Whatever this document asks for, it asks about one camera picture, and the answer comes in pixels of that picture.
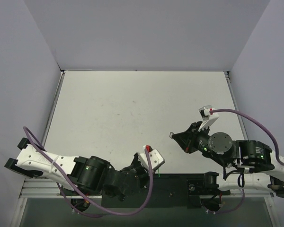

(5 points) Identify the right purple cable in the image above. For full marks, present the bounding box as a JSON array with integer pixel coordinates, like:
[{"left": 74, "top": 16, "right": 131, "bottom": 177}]
[{"left": 210, "top": 108, "right": 284, "bottom": 168}]

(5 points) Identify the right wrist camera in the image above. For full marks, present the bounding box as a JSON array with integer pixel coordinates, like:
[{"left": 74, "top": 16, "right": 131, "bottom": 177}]
[{"left": 199, "top": 105, "right": 219, "bottom": 131}]

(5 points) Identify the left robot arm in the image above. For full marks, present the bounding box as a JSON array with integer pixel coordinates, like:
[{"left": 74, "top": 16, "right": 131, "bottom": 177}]
[{"left": 4, "top": 138, "right": 149, "bottom": 201}]

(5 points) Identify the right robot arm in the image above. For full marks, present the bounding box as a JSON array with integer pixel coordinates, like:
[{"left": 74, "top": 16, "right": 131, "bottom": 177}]
[{"left": 169, "top": 122, "right": 284, "bottom": 198}]

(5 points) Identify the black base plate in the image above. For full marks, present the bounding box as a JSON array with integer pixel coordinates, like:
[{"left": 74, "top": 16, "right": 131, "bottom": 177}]
[{"left": 59, "top": 174, "right": 228, "bottom": 210}]

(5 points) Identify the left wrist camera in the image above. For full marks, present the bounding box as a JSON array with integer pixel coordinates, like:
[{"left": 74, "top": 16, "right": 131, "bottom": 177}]
[{"left": 138, "top": 145, "right": 165, "bottom": 172}]

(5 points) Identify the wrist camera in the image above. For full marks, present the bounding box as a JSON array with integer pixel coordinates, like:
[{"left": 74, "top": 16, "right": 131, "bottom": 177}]
[
  {"left": 199, "top": 105, "right": 219, "bottom": 131},
  {"left": 138, "top": 145, "right": 165, "bottom": 172}
]

